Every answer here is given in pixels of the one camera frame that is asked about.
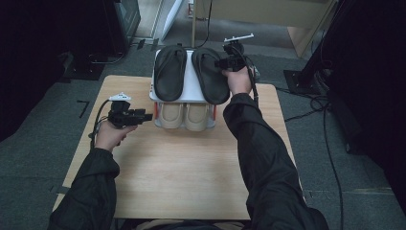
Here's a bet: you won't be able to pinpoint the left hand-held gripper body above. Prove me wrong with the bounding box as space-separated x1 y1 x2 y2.
106 92 142 129

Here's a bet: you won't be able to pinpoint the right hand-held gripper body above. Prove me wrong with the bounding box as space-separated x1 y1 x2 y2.
219 33 257 73

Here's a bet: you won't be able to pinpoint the black slipper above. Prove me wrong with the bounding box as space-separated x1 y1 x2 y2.
153 44 188 103
191 47 232 105

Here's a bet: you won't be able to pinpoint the cream shoe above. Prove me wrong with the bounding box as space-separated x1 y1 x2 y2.
158 103 185 130
184 103 211 132

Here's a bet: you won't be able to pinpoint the white shoe rack orange legs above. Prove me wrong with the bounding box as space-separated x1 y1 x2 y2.
148 48 218 130

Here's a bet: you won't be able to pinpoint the person's right hand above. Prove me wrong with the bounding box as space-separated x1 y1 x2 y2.
222 66 253 96

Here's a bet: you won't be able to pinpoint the person's left hand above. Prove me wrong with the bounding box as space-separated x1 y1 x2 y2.
94 121 139 153

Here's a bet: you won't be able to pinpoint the black stand base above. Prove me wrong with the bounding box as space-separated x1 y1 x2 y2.
282 68 324 96

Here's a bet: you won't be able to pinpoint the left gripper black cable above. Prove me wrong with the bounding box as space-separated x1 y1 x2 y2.
89 99 111 150

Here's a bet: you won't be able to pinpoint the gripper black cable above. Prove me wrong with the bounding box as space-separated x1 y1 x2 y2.
89 99 111 150
237 47 260 107

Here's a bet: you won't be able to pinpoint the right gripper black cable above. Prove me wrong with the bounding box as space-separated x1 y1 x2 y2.
237 47 260 107

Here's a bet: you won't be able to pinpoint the thin black hanging cable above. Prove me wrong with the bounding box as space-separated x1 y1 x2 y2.
194 0 214 49

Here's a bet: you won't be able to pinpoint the black floor cable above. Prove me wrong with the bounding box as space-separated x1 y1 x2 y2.
282 94 345 230

